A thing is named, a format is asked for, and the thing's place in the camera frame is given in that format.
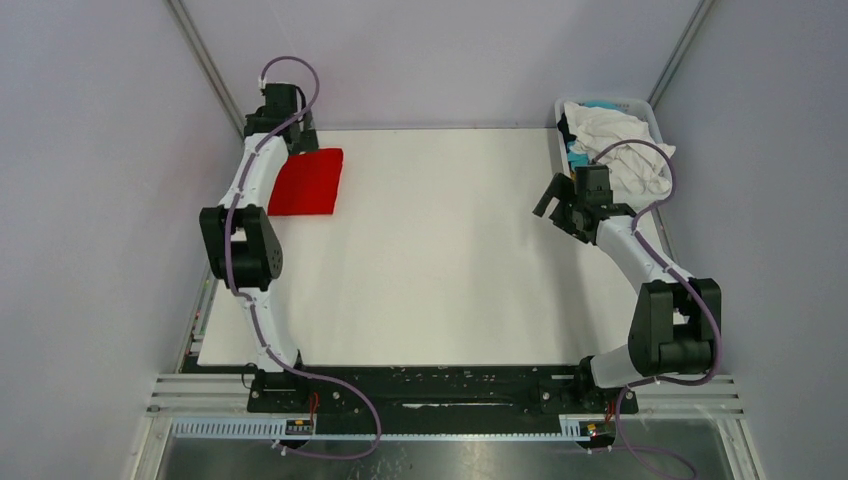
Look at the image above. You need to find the red t shirt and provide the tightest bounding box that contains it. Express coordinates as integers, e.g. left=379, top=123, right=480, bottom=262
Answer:
left=267, top=148, right=344, bottom=217

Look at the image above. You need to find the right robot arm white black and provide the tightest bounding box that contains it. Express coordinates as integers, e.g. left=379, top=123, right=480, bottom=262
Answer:
left=533, top=165, right=722, bottom=412

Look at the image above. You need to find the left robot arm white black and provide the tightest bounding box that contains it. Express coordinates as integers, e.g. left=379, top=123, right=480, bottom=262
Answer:
left=199, top=83, right=311, bottom=411

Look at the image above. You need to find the teal garment in basket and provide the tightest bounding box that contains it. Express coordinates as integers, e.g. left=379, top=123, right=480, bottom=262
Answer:
left=564, top=101, right=625, bottom=168

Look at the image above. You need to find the white t shirt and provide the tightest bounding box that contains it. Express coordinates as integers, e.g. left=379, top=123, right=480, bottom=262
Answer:
left=589, top=108, right=676, bottom=198

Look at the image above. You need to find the black garment in basket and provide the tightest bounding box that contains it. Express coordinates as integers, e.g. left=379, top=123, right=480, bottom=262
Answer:
left=556, top=113, right=576, bottom=151

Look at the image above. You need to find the white plastic laundry basket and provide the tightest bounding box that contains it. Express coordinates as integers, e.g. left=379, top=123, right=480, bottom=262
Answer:
left=555, top=98, right=673, bottom=210

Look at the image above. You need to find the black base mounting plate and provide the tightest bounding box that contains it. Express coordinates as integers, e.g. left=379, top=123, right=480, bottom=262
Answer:
left=243, top=363, right=618, bottom=436

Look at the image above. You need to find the white slotted cable duct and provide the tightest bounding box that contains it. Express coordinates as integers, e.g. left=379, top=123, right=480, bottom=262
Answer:
left=168, top=413, right=617, bottom=444

